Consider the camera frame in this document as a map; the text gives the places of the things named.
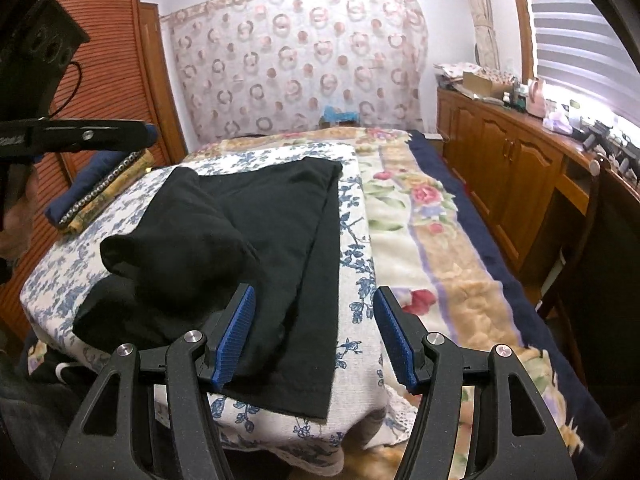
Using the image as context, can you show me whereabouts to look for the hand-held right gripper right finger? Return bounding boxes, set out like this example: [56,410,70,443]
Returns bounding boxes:
[373,286,576,480]

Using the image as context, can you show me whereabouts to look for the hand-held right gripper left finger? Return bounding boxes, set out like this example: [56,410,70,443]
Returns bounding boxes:
[50,283,257,480]

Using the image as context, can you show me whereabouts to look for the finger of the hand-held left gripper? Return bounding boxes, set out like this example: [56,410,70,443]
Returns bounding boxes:
[30,119,158,154]

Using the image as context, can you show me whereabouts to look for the black shirt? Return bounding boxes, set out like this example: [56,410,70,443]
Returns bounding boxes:
[72,156,343,421]

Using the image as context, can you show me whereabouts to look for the blue and yellow folded items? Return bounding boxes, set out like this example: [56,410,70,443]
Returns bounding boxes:
[45,149,146,226]

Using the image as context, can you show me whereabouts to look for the yellow patterned cloth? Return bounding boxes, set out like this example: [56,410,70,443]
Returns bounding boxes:
[62,152,157,235]

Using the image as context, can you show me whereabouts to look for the wooden wardrobe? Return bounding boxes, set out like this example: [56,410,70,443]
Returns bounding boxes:
[0,0,188,341]

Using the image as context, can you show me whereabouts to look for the floral bed blanket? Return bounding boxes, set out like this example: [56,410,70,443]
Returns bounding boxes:
[182,127,576,480]

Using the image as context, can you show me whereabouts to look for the blue floral white cloth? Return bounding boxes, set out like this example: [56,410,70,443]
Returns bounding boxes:
[20,142,418,466]

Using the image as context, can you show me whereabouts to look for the navy blanket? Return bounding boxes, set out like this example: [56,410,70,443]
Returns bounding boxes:
[410,130,616,461]

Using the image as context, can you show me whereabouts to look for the wooden cabinet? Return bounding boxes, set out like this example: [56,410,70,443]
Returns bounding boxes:
[436,85,640,311]

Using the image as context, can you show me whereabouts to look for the circle patterned curtain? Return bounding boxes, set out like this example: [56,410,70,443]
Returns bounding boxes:
[167,0,431,146]

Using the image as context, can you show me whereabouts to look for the dark chair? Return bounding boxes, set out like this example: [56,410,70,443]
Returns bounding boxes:
[542,157,640,421]

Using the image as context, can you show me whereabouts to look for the blue bundle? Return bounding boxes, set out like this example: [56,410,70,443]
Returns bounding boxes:
[320,106,359,126]

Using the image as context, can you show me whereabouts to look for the cardboard box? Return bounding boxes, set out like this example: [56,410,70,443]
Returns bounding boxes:
[462,70,516,102]

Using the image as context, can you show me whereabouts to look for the lavender object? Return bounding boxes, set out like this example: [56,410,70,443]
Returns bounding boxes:
[544,110,574,135]

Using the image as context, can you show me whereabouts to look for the floral cloth pile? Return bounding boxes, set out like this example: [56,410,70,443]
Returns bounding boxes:
[434,61,481,86]

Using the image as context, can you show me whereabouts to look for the pink bag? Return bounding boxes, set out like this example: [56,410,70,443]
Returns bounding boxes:
[527,79,547,116]

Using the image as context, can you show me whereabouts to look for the beige lace curtain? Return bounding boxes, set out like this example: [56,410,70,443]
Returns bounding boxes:
[457,0,501,68]

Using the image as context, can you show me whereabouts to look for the striped window blind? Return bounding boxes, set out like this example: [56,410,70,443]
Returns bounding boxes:
[520,0,636,111]

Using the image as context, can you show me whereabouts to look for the black cable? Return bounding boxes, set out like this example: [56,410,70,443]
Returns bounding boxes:
[50,61,84,117]

